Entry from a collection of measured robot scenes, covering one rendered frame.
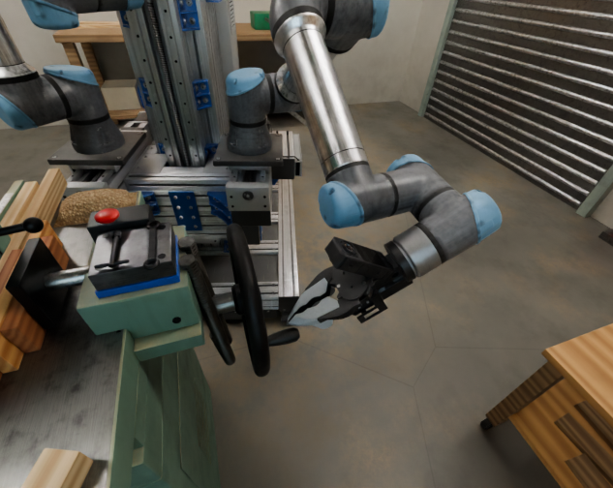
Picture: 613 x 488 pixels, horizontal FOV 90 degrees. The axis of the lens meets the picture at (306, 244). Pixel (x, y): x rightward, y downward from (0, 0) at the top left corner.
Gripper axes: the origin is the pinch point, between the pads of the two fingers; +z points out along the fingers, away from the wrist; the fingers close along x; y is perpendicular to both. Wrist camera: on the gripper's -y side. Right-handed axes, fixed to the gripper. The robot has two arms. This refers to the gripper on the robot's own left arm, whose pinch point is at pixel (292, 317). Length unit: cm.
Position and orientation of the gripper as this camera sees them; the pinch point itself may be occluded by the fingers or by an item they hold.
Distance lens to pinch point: 51.6
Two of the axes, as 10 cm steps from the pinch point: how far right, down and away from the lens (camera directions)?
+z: -8.4, 5.3, 1.0
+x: -3.2, -6.5, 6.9
